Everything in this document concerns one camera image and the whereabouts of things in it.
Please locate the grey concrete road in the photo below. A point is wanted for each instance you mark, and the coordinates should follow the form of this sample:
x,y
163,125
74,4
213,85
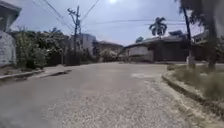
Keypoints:
x,y
100,100

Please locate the utility pole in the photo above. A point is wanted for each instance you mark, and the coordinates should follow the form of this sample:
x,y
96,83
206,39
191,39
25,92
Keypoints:
x,y
76,33
188,36

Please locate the low building with dark roof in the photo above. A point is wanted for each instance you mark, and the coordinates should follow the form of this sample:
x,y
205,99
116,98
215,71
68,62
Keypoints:
x,y
160,48

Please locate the palm tree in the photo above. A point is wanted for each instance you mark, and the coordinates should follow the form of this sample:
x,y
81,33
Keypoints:
x,y
158,28

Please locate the green bushes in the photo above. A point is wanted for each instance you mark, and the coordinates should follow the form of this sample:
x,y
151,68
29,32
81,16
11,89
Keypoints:
x,y
36,48

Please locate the concrete kerb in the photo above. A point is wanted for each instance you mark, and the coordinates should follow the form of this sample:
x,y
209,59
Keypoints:
x,y
186,91
20,75

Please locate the dry grass verge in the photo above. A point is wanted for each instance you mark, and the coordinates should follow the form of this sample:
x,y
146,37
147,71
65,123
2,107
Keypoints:
x,y
200,80

